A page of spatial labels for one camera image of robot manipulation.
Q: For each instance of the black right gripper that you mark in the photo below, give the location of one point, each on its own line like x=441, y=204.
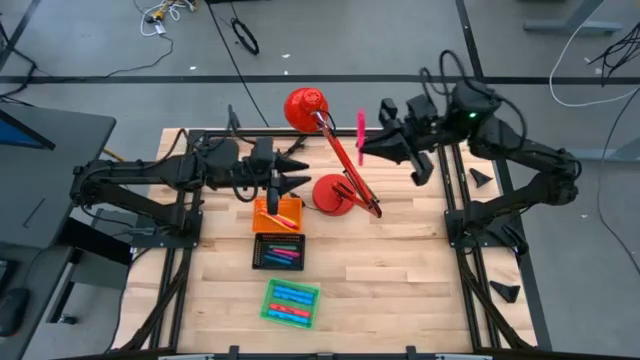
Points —
x=415, y=127

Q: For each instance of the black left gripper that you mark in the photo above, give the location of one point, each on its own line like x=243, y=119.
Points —
x=265, y=170

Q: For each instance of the pink marker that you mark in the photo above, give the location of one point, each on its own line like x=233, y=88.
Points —
x=360, y=135
x=286, y=220
x=290, y=253

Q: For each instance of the red desk lamp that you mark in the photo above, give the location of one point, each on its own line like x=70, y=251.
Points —
x=330, y=195

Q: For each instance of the green marker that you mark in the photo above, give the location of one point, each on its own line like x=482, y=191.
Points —
x=283, y=247

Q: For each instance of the purple marker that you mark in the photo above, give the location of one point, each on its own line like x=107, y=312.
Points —
x=278, y=254

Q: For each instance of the thin blue marker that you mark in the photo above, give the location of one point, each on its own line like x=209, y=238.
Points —
x=276, y=259

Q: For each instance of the thick blue marker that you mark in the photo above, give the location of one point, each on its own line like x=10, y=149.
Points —
x=288, y=317
x=294, y=299
x=296, y=291

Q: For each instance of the thick red marker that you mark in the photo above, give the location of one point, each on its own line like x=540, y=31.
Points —
x=290, y=310

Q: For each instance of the green plastic basket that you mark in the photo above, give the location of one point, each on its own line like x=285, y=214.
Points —
x=265, y=310

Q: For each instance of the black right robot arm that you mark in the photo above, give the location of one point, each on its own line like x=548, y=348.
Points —
x=520, y=145

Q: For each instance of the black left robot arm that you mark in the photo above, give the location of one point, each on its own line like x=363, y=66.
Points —
x=150, y=172

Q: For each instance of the orange plastic basket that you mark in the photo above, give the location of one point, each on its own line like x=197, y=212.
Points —
x=262, y=222

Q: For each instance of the black plastic basket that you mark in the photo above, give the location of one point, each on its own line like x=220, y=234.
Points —
x=295, y=265

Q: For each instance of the grey table foot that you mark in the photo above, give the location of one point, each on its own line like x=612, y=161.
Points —
x=600, y=154
x=570, y=26

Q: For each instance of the black desk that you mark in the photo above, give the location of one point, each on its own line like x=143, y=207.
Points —
x=50, y=200

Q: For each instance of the computer monitor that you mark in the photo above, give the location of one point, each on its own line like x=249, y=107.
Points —
x=20, y=136

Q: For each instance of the black computer mouse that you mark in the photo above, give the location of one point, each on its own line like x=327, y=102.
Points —
x=12, y=310

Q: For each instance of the black aluminium table frame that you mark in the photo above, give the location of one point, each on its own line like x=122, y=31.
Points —
x=350, y=132

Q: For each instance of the black frame clamp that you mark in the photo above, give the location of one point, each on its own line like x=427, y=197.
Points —
x=231, y=117
x=233, y=351
x=411, y=351

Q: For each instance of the black triangular bracket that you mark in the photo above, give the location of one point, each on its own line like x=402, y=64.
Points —
x=506, y=291
x=480, y=177
x=515, y=240

